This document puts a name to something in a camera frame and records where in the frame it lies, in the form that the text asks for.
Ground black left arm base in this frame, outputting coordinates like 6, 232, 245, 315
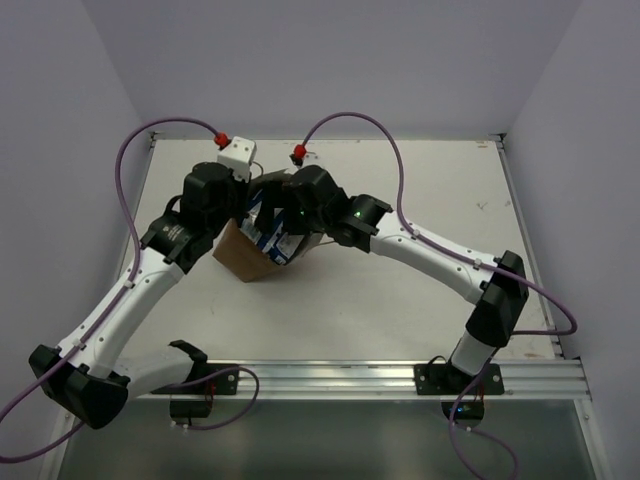
152, 363, 239, 425

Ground aluminium mounting rail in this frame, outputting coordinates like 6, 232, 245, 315
134, 357, 594, 401

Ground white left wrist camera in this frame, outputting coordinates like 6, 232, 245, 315
217, 136, 257, 183

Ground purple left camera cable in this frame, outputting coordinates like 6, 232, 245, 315
0, 116, 230, 461

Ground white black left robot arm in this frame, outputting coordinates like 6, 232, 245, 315
29, 160, 252, 429

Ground purple camera cable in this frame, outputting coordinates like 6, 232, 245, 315
0, 116, 230, 461
288, 111, 577, 480

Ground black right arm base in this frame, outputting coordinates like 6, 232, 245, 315
413, 355, 505, 427

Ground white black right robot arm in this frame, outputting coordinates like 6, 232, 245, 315
252, 165, 529, 393

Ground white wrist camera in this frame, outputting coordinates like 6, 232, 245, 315
287, 152, 325, 174
217, 136, 257, 183

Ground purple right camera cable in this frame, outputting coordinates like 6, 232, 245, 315
288, 111, 577, 480

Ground blue white snack bag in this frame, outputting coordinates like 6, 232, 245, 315
240, 188, 310, 266

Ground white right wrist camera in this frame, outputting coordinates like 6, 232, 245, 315
287, 152, 325, 174

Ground brown paper bag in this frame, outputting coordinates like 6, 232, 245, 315
213, 169, 332, 283

